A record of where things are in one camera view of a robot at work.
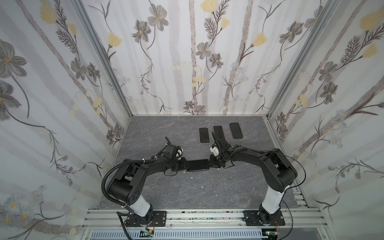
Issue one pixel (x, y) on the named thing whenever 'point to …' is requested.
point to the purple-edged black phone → (218, 131)
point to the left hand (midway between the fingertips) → (187, 162)
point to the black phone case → (236, 130)
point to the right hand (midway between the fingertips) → (203, 162)
